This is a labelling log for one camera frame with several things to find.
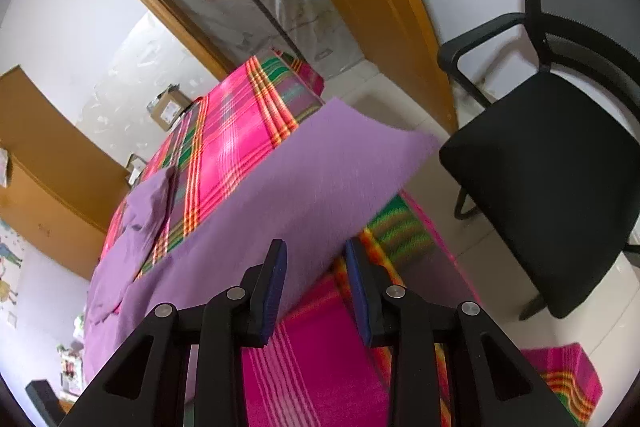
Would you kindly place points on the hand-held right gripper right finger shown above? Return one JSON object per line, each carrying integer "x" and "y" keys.
{"x": 357, "y": 292}

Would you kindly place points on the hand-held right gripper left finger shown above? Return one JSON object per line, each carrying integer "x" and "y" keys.
{"x": 272, "y": 292}

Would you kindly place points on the purple fleece cloth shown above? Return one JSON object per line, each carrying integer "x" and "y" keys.
{"x": 325, "y": 182}

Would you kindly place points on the pink green plaid bed sheet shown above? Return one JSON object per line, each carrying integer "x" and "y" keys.
{"x": 225, "y": 142}

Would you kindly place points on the white cardboard box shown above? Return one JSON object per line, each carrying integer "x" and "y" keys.
{"x": 136, "y": 168}

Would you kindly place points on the brown cardboard box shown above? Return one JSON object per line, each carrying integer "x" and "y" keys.
{"x": 169, "y": 108}

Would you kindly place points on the black mesh office chair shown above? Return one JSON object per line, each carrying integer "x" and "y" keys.
{"x": 540, "y": 167}

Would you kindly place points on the white plastic bag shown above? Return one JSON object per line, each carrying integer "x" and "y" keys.
{"x": 4, "y": 167}

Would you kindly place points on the wooden wardrobe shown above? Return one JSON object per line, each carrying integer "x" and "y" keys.
{"x": 45, "y": 157}

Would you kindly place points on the cartoon wall poster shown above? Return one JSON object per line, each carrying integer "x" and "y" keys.
{"x": 10, "y": 267}

